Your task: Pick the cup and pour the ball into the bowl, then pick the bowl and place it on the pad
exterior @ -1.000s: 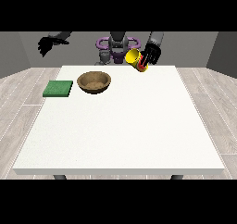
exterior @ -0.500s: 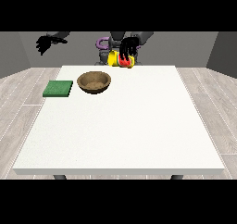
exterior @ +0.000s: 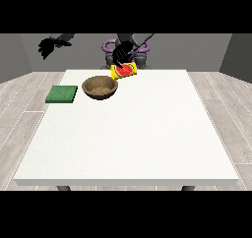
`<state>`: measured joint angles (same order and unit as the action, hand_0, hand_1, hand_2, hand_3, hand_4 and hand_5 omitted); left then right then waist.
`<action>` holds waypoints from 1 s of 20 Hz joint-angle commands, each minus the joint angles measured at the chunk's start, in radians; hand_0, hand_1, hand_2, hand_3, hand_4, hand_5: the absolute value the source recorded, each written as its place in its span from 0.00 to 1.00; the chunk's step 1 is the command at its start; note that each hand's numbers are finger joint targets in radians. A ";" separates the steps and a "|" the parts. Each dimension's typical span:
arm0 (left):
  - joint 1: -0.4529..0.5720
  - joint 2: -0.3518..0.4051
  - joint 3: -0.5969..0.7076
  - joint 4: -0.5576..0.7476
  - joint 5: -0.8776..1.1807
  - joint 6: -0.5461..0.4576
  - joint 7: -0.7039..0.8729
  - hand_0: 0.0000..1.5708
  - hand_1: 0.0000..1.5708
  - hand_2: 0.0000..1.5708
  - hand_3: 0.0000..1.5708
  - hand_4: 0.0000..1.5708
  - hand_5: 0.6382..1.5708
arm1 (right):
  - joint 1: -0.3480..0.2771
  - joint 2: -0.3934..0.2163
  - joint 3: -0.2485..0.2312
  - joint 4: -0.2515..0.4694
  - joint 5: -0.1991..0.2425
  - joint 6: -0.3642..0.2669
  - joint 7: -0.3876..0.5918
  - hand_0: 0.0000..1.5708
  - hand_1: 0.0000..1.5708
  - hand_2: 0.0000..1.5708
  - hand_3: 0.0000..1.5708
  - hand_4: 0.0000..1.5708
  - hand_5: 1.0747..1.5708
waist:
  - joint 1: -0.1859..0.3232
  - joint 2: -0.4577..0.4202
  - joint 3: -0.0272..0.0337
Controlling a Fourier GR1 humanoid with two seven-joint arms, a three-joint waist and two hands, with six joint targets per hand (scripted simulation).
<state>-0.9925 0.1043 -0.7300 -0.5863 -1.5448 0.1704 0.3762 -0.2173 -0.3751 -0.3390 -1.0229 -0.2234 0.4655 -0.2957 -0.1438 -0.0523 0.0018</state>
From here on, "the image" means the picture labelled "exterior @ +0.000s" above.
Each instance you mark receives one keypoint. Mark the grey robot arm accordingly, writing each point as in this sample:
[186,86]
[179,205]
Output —
[67,36]

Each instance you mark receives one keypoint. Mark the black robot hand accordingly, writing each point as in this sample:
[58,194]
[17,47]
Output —
[49,47]
[122,51]

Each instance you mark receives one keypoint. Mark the grey robot trunk purple rings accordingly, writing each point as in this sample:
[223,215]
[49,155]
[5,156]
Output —
[141,60]

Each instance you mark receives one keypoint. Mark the brown wooden bowl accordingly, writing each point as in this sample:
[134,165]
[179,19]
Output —
[99,88]

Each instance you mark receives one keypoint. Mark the green square pad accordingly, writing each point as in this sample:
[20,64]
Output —
[61,94]

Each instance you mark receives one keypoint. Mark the yellow cup with melon print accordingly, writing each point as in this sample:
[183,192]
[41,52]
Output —
[126,71]

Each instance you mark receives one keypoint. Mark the dark table leg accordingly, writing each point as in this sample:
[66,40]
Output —
[188,188]
[63,188]

